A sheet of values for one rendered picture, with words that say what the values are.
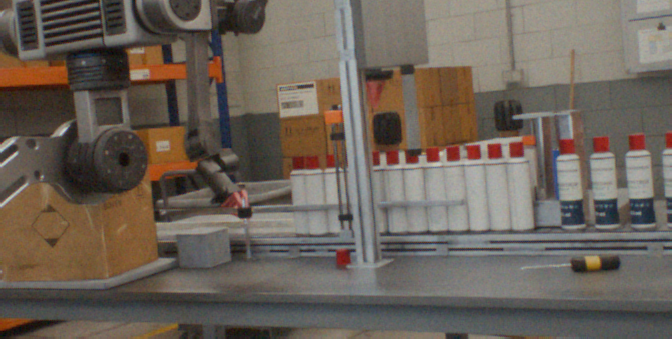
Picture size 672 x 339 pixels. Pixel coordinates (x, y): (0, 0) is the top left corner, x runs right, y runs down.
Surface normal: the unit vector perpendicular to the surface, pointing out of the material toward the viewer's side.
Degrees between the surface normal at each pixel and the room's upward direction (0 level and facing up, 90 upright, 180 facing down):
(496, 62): 90
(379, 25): 90
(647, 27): 90
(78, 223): 90
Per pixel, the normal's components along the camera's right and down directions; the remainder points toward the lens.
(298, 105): -0.51, 0.10
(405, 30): 0.45, 0.00
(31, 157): 0.79, -0.04
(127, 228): 0.94, -0.07
